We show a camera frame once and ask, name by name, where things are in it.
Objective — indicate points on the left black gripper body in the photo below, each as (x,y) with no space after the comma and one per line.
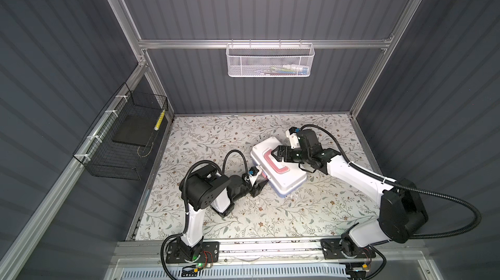
(244,189)

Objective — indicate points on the pens in white basket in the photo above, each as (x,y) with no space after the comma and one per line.
(285,70)

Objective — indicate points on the white wire mesh basket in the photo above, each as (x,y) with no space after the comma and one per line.
(243,59)

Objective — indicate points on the black pad in basket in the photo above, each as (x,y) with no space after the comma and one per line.
(135,130)

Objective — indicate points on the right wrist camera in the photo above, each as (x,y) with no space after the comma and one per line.
(291,134)

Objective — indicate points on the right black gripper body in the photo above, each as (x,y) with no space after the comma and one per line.
(299,156)

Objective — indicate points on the yellow marker pen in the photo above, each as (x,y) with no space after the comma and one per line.
(160,120)

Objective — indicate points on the floral table mat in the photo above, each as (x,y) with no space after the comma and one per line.
(322,206)

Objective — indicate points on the white blue tool box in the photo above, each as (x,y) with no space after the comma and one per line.
(283,177)

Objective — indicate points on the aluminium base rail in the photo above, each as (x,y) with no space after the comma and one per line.
(260,251)

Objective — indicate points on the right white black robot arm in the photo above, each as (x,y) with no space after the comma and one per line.
(401,210)

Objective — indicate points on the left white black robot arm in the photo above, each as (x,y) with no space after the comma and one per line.
(205,186)

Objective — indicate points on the black wire basket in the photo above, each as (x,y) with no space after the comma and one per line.
(102,157)

